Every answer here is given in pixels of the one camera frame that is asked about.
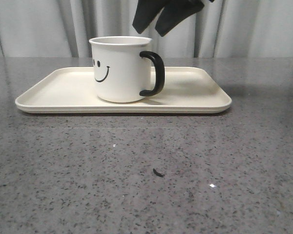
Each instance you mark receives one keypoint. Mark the grey curtain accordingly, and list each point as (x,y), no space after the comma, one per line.
(223,29)

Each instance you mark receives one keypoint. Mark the small black debris scrap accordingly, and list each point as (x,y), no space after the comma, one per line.
(158,173)

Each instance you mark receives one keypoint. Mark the cream rectangular tray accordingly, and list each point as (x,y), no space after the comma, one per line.
(187,90)

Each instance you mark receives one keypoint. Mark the white smiley mug black handle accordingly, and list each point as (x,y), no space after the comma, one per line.
(125,68)

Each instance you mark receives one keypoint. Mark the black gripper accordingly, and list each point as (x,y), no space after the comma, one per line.
(172,14)

